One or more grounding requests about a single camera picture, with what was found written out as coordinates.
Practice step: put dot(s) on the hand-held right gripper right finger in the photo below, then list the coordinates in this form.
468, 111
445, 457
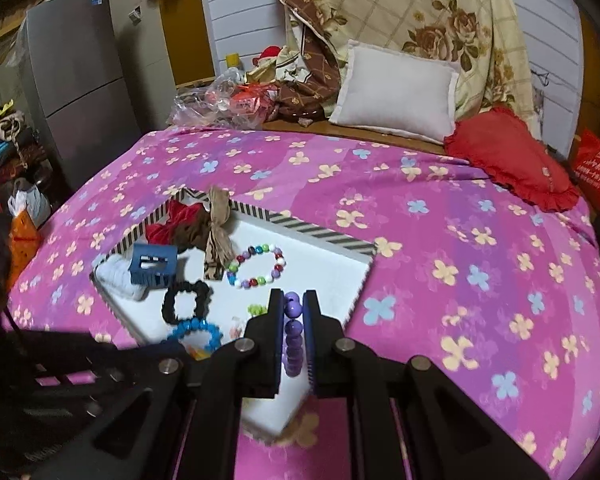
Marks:
311, 350

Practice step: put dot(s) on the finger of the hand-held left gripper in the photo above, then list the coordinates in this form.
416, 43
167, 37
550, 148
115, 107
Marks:
80, 350
70, 400

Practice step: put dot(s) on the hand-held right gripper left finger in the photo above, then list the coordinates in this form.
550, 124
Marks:
277, 345

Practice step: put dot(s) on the small green hair clip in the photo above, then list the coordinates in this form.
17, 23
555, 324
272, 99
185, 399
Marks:
257, 309

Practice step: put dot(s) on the small cartoon hair clip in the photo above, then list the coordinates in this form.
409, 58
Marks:
237, 330

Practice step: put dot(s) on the striped tray with white inside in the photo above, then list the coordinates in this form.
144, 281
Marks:
320, 280

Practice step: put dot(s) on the black scrunchie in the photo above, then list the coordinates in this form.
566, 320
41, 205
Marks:
167, 306

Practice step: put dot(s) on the blue hair claw clip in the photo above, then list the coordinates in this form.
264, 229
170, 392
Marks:
150, 271

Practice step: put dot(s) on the brown ribbon hair bow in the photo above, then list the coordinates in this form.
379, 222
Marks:
217, 240

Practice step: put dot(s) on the orange bag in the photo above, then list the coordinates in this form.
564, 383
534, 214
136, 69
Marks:
25, 240

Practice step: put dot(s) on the white plastic bag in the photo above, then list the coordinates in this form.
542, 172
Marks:
27, 202

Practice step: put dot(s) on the white fluffy scrunchie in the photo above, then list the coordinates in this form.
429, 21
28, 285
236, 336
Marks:
112, 276

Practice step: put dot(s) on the pile of clothes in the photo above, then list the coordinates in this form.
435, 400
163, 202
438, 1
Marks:
7, 145

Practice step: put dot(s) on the red velvet hair bow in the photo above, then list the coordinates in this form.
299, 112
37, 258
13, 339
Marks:
177, 220

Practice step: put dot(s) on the pink floral bedsheet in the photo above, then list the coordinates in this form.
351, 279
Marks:
430, 240

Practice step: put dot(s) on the silver refrigerator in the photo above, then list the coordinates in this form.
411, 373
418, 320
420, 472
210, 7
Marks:
75, 90

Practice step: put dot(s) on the grey appliance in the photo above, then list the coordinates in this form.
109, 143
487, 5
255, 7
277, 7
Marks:
145, 70

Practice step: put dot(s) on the clear plastic bags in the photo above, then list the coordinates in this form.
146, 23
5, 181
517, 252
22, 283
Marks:
200, 105

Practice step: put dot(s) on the white pillow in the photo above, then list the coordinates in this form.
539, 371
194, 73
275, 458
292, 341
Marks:
395, 95

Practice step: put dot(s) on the red ruffled pillow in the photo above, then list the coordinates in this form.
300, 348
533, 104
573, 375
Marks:
510, 155

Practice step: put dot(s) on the yellow cup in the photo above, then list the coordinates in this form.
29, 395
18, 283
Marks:
233, 60

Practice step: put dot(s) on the red plush toy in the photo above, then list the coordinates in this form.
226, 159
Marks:
269, 56

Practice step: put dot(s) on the cream and brown floral quilt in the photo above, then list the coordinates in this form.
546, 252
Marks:
405, 5

